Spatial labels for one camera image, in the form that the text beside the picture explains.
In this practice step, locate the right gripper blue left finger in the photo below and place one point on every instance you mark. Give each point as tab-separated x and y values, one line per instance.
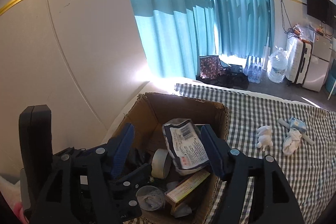
119	147

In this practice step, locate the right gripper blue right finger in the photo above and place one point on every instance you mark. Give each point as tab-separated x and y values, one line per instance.
217	151

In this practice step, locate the floral tissue paper pack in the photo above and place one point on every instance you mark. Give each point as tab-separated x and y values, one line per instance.
183	141

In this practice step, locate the masking tape roll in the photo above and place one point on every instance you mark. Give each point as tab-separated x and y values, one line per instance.
161	163

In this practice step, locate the orange white medicine box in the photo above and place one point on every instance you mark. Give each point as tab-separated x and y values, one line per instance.
184	189

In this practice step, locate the clear lid blue jar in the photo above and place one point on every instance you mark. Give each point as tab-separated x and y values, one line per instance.
150	198

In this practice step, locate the cardboard box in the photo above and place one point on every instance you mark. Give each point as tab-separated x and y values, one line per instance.
148	114

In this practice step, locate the black clothes pile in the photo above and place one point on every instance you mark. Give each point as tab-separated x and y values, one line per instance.
228	77

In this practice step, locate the floral shopping bag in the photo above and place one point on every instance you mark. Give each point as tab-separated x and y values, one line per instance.
210	66

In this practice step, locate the checkered bed sheet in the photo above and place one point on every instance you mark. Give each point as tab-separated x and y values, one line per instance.
310	171

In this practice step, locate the pack of water bottles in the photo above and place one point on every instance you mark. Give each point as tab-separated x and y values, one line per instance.
253	69

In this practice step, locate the large water jug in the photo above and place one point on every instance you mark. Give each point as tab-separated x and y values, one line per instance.
277	65

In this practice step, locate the silver mini fridge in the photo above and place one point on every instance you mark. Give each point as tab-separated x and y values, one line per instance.
319	63

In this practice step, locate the white suitcase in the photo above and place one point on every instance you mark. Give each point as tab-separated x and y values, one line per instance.
298	53

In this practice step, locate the teal curtain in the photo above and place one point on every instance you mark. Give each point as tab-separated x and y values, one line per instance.
176	33

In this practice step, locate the black wall television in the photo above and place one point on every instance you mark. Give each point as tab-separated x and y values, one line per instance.
323	10

